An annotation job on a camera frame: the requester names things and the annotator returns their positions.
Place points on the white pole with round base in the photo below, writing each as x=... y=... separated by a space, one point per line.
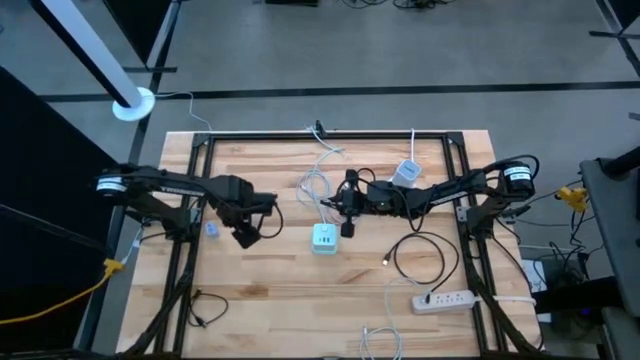
x=96 y=47

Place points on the yellow power plug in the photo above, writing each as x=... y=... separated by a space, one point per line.
x=572 y=197

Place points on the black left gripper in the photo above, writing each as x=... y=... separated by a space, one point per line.
x=240 y=200

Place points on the mint green cube power strip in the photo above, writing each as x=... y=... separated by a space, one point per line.
x=325 y=232

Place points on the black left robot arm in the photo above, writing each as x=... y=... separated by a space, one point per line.
x=150 y=176

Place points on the white tower power strip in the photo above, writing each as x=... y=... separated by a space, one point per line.
x=406 y=172

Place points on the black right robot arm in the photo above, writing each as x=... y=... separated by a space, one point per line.
x=480 y=180

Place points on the white flat power strip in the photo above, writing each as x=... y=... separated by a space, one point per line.
x=450 y=301

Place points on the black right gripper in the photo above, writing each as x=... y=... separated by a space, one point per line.
x=352 y=205

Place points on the small blue-grey plug adapter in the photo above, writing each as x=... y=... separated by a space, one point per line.
x=212 y=229

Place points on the black partition wall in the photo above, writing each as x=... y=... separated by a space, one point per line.
x=40 y=225

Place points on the black aluminium table frame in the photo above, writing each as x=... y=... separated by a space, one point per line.
x=380 y=135

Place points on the black power supply box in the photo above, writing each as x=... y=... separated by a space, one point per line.
x=565 y=272

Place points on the dark grey side table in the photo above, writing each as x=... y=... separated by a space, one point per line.
x=615 y=225

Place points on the black floor box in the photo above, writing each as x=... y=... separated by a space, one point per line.
x=292 y=2

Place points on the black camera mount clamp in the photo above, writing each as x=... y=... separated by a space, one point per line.
x=319 y=129

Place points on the white paper box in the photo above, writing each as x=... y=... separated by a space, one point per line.
x=535 y=275

